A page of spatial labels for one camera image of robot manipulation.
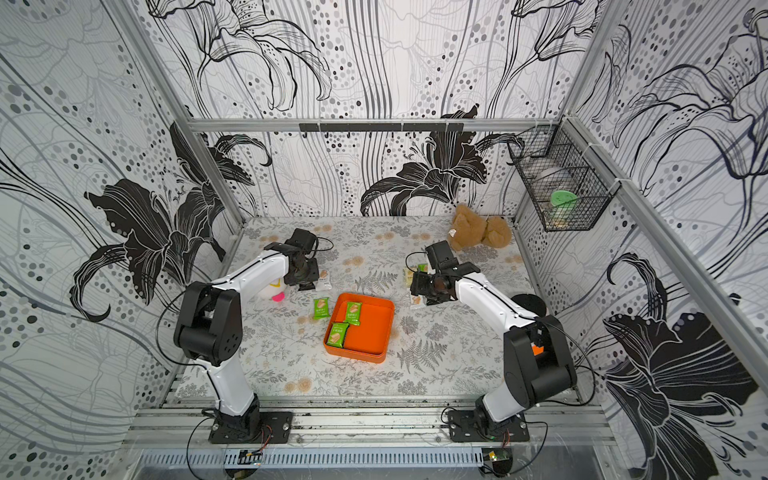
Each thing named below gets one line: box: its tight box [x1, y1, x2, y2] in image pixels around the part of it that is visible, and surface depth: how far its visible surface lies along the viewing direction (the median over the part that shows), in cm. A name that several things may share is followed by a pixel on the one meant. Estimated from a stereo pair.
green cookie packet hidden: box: [313, 297, 330, 320], surface depth 96 cm
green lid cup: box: [550, 190, 578, 226], surface depth 81 cm
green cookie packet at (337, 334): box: [327, 322, 349, 348], surface depth 88 cm
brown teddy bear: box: [448, 203, 513, 251], surface depth 106 cm
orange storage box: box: [324, 293, 395, 364], surface depth 90 cm
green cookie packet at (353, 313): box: [344, 302, 362, 326], surface depth 95 cm
